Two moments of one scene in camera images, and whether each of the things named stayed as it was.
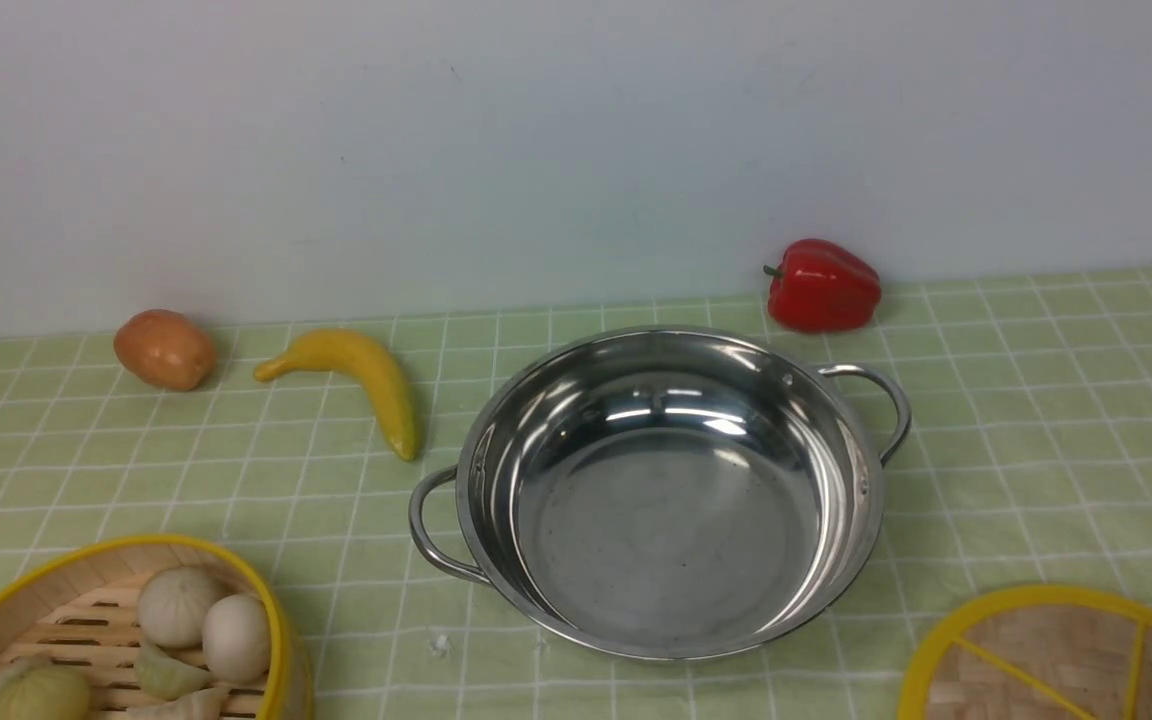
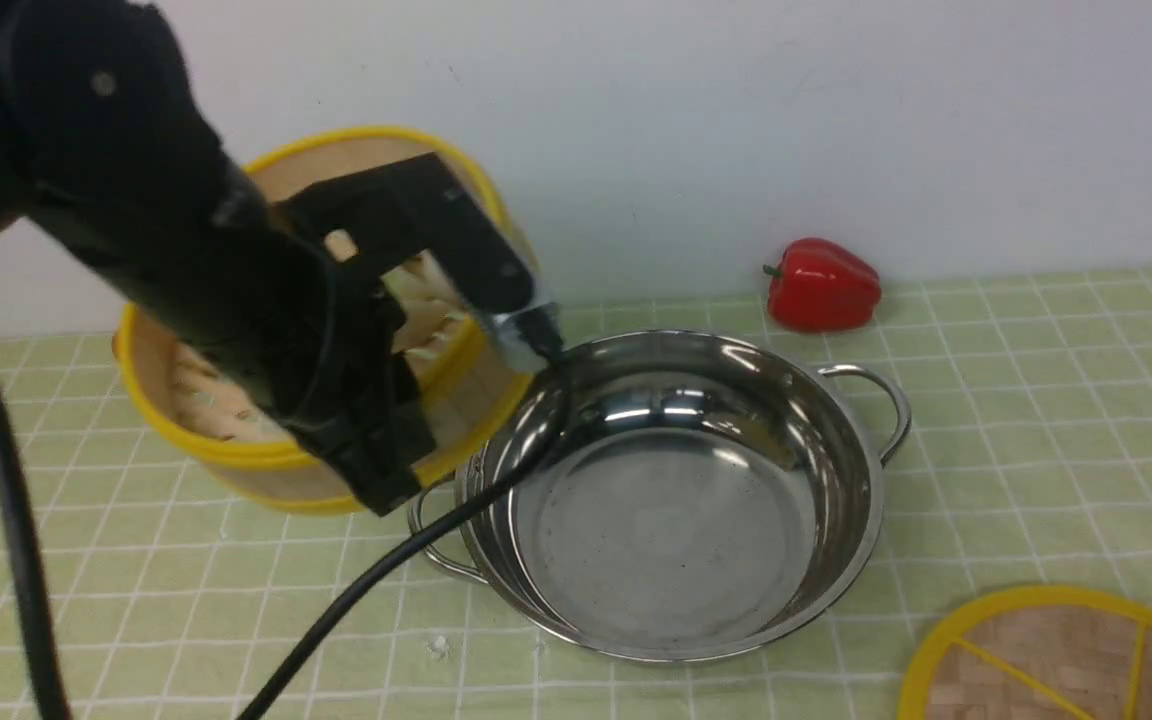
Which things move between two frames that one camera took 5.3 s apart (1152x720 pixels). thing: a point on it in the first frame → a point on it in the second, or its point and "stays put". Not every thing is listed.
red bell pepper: [822, 288] stays put
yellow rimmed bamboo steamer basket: [75, 606] → [463, 382]
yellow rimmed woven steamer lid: [1061, 652] stays put
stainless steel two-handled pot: [667, 493] stays put
